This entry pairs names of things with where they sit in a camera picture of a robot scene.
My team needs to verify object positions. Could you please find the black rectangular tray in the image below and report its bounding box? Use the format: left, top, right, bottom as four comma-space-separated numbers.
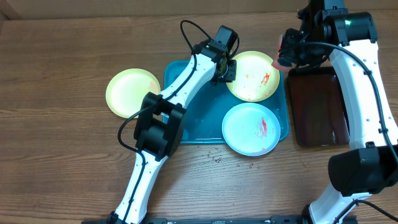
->
287, 67, 349, 147

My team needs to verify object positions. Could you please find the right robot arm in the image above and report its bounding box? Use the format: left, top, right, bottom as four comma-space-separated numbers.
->
277, 0, 397, 223

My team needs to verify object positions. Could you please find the teal plastic tray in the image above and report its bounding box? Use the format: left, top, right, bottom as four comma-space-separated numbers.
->
181, 75, 289, 144

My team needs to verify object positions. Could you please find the yellow plate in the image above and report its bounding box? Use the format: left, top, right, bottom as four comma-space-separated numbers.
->
226, 51, 280, 102
105, 68, 160, 118

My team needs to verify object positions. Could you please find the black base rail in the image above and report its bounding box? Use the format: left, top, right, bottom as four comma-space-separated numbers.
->
81, 215, 358, 224

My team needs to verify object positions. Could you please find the light blue plate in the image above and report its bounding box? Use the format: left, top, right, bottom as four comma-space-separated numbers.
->
221, 103, 280, 157

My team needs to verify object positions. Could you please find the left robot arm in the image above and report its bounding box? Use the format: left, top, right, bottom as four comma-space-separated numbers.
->
107, 26, 239, 224

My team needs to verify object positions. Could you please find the yellow plate top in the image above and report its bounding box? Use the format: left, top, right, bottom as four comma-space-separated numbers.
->
226, 51, 280, 102

